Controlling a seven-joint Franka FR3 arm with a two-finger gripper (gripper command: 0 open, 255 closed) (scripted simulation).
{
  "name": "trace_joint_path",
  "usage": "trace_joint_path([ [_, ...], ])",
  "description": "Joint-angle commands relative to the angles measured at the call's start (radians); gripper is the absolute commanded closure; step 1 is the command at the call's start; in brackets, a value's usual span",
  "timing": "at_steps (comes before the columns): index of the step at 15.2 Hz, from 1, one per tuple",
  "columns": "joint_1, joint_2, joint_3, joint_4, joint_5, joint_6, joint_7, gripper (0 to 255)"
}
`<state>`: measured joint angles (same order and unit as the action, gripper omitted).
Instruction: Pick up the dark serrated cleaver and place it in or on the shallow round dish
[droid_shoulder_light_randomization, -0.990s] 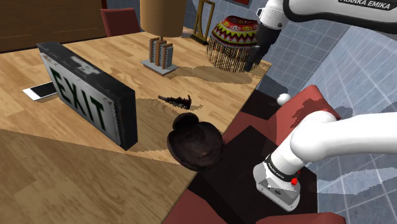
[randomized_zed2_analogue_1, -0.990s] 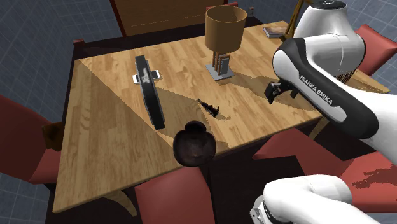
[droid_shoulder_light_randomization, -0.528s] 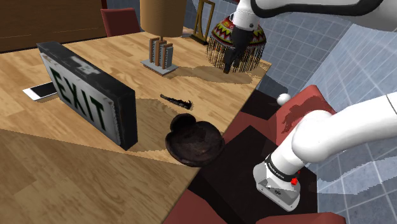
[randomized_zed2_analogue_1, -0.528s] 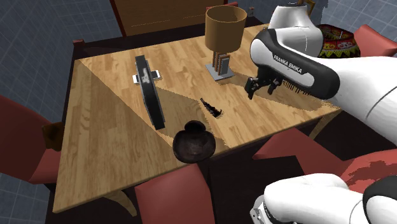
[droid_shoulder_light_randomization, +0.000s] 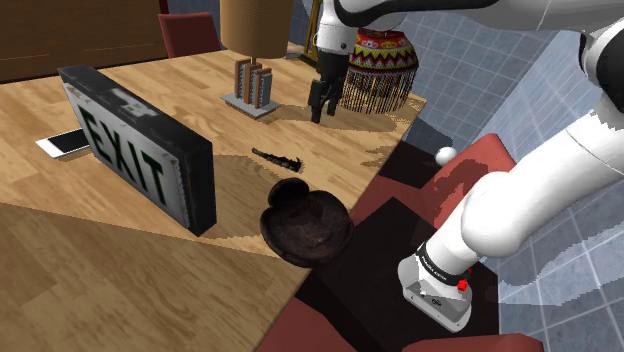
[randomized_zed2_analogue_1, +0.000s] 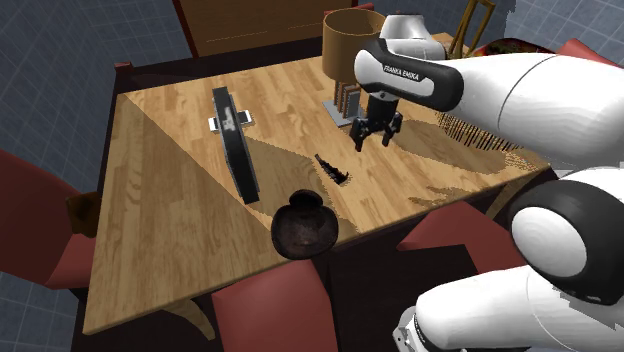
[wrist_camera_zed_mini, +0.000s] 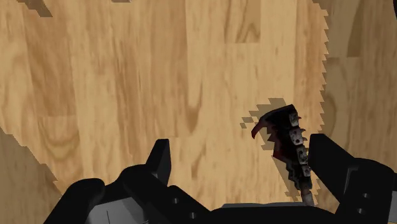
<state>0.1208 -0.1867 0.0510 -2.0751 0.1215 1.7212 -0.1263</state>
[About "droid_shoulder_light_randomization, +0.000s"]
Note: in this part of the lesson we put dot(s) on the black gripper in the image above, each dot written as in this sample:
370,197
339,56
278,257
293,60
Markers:
333,68

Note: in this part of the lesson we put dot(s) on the small white ball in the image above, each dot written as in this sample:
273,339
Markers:
445,156

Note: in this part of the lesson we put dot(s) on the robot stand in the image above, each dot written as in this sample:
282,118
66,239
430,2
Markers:
370,234

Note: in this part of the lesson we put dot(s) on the black serrated knife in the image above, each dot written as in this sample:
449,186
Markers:
278,160

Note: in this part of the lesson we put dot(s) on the black exit sign box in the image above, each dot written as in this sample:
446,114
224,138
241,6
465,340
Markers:
146,131

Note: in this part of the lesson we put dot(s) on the white smartphone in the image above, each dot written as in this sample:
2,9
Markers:
61,143

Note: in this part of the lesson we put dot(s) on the wooden table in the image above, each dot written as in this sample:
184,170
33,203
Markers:
122,292

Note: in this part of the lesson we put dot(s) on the table lamp with tan shade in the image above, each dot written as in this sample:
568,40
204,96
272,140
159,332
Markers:
256,27

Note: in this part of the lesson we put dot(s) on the colourful patterned fringed lampshade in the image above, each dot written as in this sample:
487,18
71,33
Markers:
382,63

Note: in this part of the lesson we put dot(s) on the brown wooden cabinet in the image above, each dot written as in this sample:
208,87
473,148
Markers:
73,29

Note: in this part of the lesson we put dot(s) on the red chair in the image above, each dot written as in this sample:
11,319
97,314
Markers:
189,34

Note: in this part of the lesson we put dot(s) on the dark brown wooden bowl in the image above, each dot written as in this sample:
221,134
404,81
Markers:
307,229

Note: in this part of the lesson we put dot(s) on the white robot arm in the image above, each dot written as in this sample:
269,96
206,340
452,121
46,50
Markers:
526,195

